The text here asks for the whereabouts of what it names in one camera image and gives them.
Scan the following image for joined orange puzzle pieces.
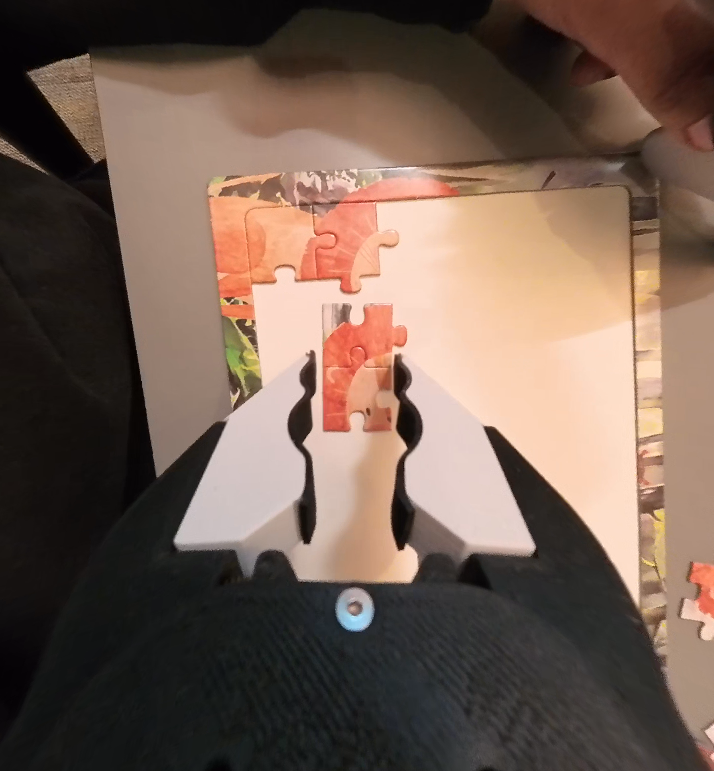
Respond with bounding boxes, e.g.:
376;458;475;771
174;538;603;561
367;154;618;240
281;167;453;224
321;303;408;434

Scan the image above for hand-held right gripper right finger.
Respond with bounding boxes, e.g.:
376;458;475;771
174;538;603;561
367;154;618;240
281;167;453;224
392;353;537;579

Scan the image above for jigsaw puzzle tray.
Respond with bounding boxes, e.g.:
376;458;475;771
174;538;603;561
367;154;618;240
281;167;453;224
206;153;671;654

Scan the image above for person's left hand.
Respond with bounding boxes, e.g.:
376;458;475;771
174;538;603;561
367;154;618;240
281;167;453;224
513;0;714;151

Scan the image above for pale orange puzzle piece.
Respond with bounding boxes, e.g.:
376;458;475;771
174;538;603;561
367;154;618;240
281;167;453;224
245;205;317;284

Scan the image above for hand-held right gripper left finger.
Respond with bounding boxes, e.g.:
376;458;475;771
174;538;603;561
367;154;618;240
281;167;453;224
174;349;320;578

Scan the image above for person's black clothing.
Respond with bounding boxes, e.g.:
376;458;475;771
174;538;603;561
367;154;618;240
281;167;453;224
0;0;520;771

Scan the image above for red ribbed puzzle piece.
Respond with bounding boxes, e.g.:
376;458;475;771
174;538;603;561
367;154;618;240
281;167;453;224
299;202;401;294

